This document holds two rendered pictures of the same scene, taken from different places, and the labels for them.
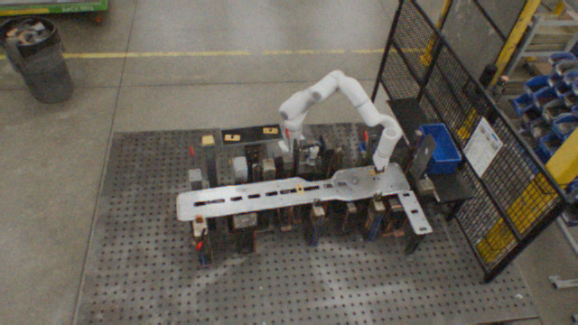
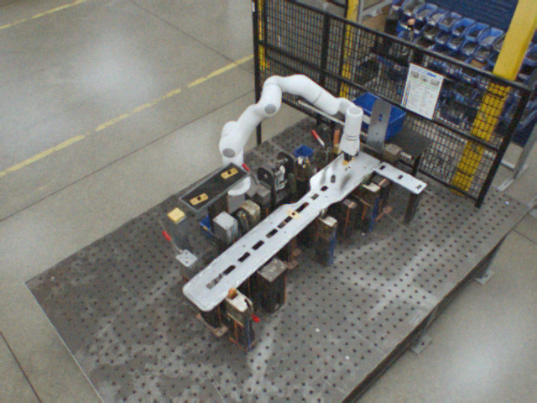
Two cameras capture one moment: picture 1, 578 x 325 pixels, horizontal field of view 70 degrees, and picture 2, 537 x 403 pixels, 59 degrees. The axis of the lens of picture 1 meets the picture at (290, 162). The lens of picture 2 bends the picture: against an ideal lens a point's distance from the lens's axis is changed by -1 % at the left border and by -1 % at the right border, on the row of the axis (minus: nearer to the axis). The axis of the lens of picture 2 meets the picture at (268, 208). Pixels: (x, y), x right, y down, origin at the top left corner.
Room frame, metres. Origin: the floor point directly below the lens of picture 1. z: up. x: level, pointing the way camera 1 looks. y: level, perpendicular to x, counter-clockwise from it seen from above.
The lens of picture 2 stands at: (0.06, 0.88, 2.87)
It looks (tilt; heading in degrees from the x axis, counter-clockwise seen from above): 47 degrees down; 330
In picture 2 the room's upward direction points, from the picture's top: 1 degrees counter-clockwise
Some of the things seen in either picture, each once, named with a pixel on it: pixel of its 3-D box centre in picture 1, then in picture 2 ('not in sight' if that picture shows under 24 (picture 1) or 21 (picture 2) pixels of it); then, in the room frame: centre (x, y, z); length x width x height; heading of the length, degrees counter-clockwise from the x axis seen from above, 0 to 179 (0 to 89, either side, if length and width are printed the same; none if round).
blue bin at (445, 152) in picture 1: (436, 148); (376, 115); (1.83, -0.90, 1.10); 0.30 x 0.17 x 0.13; 11
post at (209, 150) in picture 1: (210, 165); (183, 245); (1.64, 0.50, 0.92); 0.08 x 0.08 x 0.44; 17
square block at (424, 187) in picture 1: (417, 201); (388, 171); (1.56, -0.82, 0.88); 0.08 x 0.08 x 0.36; 17
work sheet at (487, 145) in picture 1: (482, 147); (421, 91); (1.67, -1.07, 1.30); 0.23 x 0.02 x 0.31; 17
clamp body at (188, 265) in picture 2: (198, 192); (190, 279); (1.45, 0.54, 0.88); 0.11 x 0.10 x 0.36; 17
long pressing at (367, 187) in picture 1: (296, 191); (292, 217); (1.45, -0.06, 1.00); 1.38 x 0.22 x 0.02; 107
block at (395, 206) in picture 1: (389, 217); (376, 197); (1.45, -0.64, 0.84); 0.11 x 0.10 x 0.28; 17
